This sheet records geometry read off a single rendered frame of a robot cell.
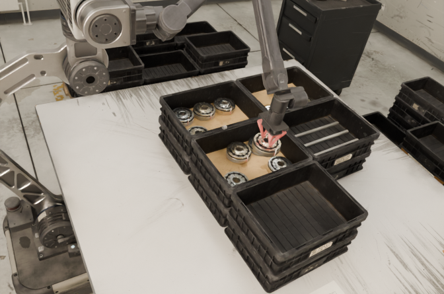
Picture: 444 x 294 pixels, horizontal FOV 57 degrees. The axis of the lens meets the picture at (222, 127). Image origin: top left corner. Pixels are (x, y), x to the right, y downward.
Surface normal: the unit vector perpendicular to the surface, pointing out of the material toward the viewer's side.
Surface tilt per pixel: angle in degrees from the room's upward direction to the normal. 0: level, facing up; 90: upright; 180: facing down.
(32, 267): 0
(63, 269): 0
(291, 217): 0
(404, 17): 90
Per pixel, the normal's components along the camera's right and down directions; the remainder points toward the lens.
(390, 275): 0.13, -0.76
